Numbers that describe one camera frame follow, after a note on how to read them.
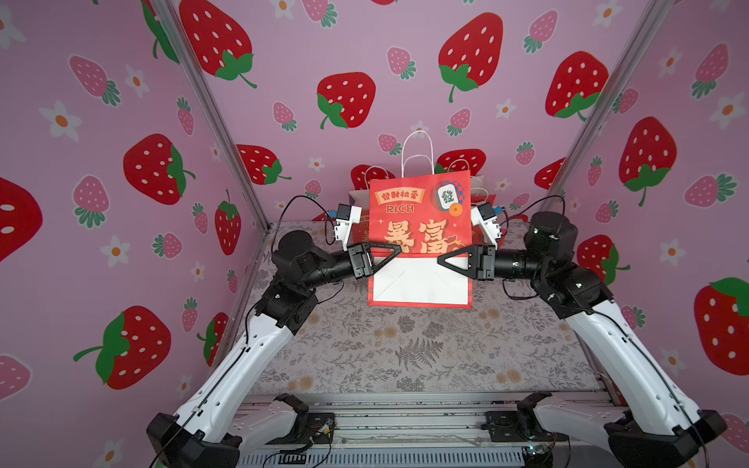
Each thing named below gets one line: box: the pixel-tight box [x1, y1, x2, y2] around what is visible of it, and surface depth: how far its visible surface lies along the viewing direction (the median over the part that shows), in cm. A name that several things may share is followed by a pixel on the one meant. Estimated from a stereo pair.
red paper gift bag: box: [366, 170, 477, 310], surface depth 57 cm
